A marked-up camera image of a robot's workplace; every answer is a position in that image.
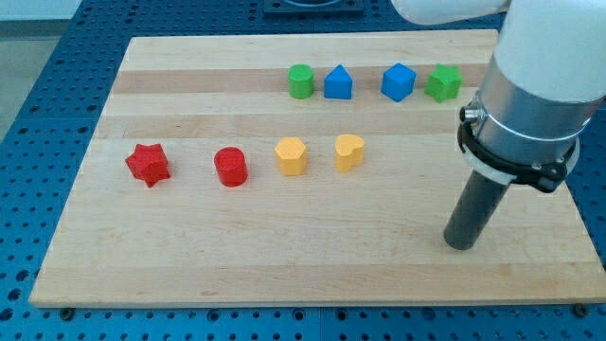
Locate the red star block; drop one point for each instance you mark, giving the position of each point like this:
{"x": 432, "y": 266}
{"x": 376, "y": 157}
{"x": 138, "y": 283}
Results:
{"x": 149, "y": 164}

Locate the green cylinder block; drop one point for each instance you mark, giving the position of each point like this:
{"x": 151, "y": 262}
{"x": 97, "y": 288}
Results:
{"x": 300, "y": 81}

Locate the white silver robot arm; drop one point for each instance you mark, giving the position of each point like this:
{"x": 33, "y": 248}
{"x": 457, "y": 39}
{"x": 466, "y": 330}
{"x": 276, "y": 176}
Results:
{"x": 545, "y": 80}

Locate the red cylinder block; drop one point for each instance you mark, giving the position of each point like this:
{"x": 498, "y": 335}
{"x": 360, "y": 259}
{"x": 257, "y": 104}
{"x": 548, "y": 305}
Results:
{"x": 231, "y": 167}

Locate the blue triangle block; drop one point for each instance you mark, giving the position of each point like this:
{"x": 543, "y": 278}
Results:
{"x": 338, "y": 84}

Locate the dark robot base mount plate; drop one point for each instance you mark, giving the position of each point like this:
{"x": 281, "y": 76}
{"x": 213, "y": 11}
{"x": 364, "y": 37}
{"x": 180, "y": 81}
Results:
{"x": 311, "y": 7}

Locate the yellow hexagon block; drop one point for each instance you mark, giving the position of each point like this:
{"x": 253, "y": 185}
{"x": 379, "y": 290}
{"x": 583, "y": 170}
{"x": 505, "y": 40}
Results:
{"x": 291, "y": 156}

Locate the light wooden board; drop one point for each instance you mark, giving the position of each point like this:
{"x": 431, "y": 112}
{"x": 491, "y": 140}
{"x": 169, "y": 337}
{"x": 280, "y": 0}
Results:
{"x": 369, "y": 236}

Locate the green star block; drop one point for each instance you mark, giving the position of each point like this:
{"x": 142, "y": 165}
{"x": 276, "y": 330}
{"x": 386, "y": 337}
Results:
{"x": 444, "y": 83}

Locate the yellow heart block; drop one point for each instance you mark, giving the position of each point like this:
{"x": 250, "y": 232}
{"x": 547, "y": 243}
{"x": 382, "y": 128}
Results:
{"x": 349, "y": 152}

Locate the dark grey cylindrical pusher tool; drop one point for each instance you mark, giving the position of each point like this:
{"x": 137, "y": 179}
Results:
{"x": 474, "y": 208}

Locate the blue cube block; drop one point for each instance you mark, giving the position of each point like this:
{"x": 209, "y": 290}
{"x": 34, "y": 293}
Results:
{"x": 398, "y": 82}

